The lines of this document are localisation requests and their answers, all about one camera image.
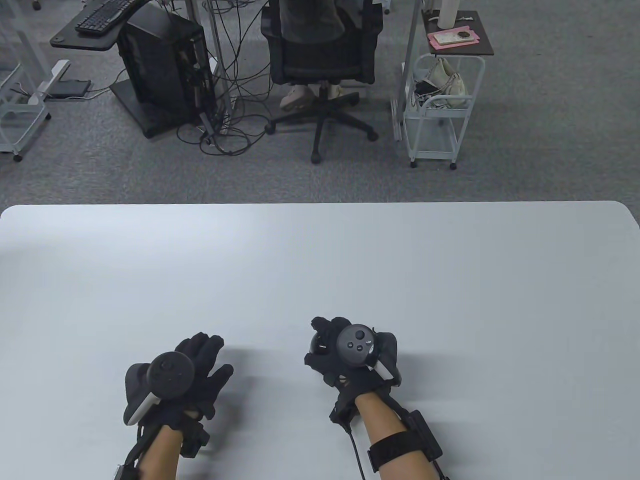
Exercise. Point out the person's left hand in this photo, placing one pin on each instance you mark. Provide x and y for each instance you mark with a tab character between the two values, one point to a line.
204	350

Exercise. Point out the person's right hand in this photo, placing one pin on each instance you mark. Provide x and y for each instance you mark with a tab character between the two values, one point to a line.
320	372

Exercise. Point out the black dice shaker dome cover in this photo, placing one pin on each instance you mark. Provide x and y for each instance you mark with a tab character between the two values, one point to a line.
320	345

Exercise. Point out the person's right forearm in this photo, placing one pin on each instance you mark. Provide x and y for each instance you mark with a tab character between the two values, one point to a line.
380	415

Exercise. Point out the black right forearm sensor pack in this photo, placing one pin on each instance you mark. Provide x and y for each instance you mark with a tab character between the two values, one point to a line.
425	435

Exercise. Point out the person's left forearm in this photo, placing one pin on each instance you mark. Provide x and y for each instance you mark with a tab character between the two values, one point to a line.
160	457

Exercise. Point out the black left forearm sensor pack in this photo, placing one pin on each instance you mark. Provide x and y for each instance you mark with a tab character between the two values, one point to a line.
126	472

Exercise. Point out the black left hand controller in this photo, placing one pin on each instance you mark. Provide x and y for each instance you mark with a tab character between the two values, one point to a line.
171	376

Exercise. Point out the black hand controller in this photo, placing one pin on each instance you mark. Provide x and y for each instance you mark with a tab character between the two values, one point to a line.
356	347
171	376

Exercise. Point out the black right hand controller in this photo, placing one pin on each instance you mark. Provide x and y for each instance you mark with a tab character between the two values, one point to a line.
356	347

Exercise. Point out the black computer stand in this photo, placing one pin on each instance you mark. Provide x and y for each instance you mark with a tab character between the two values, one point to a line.
150	125

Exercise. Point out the white rolling cart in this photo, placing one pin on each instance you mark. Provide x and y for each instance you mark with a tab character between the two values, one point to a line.
433	157

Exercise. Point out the white cart with clear panels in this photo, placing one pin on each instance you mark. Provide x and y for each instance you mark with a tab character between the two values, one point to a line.
19	142

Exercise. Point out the black computer tower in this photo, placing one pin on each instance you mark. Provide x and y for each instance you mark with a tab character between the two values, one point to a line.
160	60

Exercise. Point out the black box on floor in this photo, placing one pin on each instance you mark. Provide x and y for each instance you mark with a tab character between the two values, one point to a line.
70	89

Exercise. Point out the black pouch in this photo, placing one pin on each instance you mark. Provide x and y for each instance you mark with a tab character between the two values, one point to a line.
426	88

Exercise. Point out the black office chair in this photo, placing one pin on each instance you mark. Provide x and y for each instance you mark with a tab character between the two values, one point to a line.
320	65

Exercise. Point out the white desk foot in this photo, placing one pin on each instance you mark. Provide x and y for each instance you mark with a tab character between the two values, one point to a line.
50	80

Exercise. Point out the beige bag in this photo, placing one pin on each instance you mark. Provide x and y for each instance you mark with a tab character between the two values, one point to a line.
450	82

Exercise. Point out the black keyboard tray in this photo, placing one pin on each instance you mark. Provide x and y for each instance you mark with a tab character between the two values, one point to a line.
85	43

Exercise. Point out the black keyboard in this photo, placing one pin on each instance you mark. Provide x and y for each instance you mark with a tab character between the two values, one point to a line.
102	15

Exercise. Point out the beige notebook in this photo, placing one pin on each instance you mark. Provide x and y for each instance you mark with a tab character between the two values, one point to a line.
450	38

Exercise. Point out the brown side table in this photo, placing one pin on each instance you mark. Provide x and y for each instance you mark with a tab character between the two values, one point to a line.
477	47

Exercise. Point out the white paper roll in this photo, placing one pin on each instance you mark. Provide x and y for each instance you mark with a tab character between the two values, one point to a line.
448	14

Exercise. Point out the metal frame post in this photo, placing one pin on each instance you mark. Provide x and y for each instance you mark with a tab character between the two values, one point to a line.
220	65
410	50

